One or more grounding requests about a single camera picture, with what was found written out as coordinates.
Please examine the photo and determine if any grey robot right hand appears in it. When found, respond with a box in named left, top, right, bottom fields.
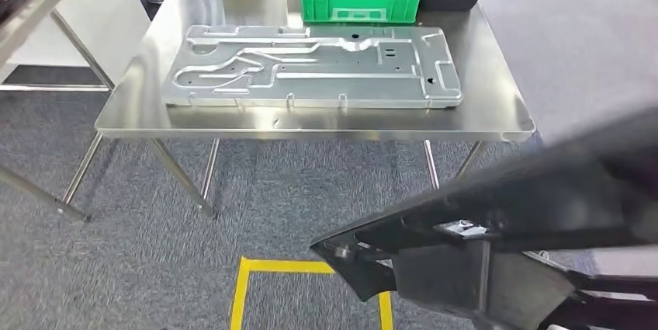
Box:
left=434, top=219, right=488, bottom=238

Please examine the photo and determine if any stainless steel workbench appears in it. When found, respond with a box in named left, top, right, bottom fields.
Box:
left=95, top=0, right=537, bottom=221

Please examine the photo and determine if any stamped sheet metal plate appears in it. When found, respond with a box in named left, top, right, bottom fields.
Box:
left=161, top=24, right=464, bottom=110

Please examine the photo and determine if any stainless steel side table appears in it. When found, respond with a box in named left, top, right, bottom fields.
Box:
left=0, top=0, right=116, bottom=223

